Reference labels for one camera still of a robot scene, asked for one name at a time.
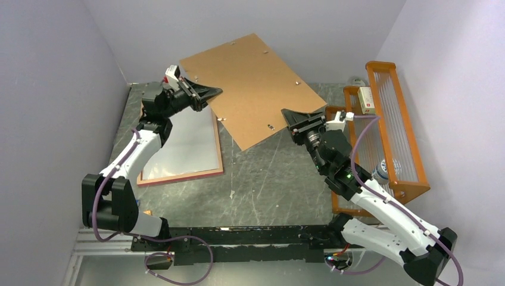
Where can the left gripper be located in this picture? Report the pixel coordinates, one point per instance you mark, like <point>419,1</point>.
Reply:
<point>203,92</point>

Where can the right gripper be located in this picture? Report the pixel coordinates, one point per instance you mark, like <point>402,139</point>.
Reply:
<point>318,121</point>

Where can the brown frame backing board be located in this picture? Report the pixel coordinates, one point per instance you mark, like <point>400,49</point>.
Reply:
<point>256,83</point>

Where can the pink wooden picture frame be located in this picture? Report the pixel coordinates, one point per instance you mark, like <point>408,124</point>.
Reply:
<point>219,158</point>

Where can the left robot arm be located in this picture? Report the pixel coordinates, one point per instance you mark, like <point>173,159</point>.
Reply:
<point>109,204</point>

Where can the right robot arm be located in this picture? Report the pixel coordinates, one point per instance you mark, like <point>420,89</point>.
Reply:
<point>419,247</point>

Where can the small white red box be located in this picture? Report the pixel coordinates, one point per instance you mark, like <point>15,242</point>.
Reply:
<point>366,101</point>

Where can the orange wooden rack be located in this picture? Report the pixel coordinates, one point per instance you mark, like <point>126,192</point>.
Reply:
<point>391,141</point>

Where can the white blue can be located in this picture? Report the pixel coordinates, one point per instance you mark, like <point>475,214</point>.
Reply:
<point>380,172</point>

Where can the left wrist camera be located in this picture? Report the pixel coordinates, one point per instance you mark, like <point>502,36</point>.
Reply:
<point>172,75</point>

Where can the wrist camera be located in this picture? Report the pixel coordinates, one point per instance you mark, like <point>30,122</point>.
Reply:
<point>172,75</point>
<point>340,121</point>

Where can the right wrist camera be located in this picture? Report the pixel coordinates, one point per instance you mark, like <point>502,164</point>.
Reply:
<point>340,121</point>

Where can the white round wall object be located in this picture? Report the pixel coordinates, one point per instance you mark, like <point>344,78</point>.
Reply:
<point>357,81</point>

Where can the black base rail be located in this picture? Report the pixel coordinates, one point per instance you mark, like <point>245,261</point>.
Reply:
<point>310,243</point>

